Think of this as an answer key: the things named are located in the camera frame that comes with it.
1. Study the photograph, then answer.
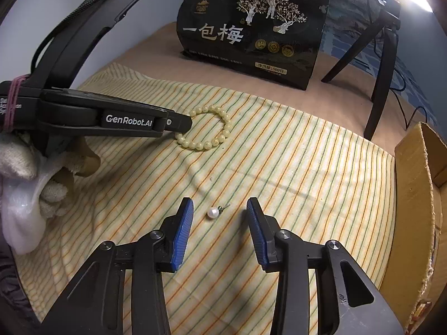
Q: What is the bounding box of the yellow striped cloth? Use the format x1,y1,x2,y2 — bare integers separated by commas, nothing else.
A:
14,63,397,335

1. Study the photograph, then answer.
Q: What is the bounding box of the cardboard box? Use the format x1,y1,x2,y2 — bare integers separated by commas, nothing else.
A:
379,122,447,335

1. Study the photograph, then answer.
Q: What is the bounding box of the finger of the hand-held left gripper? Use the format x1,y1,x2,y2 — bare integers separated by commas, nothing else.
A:
154,109,194,137

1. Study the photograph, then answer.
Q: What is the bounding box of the dark quilted clothing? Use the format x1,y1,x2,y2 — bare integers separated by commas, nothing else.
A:
0,248,42,335

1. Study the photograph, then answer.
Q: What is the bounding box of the yellow bead bracelet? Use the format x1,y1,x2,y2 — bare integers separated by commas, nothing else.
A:
176,105,233,151

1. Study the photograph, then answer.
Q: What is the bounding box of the pearl earring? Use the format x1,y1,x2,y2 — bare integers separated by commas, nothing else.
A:
208,205,231,220

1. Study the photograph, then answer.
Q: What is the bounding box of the red rubber band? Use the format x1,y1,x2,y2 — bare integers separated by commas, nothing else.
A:
8,74,31,132

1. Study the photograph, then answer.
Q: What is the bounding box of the black cable with switch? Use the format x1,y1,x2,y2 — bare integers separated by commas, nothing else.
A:
391,63,432,130

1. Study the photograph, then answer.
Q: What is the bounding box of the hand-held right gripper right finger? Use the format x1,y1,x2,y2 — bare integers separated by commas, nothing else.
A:
246,197,406,335

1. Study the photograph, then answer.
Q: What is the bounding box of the black tripod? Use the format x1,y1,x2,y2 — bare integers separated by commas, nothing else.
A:
321,0,402,142

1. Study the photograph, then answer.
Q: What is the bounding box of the person's left hand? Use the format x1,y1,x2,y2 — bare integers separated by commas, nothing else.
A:
0,131,100,219

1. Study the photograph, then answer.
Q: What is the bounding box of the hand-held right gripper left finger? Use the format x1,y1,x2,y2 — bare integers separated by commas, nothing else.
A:
40,197,195,335

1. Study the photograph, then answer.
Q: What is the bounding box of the black snack bag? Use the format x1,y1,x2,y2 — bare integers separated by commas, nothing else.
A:
176,0,331,91

